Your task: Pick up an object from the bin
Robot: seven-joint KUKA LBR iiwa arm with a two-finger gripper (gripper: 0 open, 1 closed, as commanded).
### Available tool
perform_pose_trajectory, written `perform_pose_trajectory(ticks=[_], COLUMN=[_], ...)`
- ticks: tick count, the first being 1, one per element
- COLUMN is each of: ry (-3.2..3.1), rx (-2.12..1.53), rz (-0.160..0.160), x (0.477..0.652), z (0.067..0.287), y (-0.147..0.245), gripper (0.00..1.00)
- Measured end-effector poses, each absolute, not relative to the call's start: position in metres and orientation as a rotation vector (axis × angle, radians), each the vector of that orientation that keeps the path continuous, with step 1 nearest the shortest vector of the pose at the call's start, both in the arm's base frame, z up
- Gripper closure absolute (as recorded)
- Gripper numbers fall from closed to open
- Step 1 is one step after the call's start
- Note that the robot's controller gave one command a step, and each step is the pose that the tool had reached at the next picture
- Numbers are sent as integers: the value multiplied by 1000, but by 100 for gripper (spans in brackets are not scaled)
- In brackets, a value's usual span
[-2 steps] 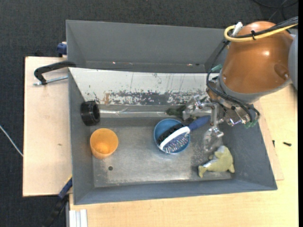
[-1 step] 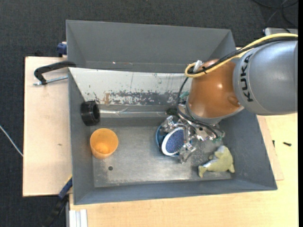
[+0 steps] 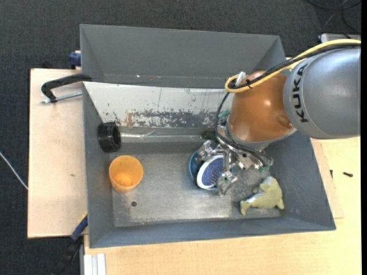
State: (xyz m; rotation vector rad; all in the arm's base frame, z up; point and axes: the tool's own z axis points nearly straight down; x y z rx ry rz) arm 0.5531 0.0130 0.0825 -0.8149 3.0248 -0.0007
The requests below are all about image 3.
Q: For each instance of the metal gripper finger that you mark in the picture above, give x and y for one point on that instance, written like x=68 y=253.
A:
x=207 y=151
x=226 y=182

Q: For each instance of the blue and white round brush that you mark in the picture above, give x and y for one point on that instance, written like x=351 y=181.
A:
x=210 y=172

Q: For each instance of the yellow-green toy animal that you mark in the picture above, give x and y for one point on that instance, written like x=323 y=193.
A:
x=268 y=196

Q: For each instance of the grey metal bin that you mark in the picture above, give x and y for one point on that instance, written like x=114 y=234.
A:
x=172 y=205

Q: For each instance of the orange plastic cup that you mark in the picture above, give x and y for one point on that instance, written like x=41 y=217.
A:
x=126 y=175

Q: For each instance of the small black screw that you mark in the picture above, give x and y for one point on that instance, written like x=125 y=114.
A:
x=348 y=174

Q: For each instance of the pale wood flat board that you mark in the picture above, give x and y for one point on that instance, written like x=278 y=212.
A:
x=54 y=159

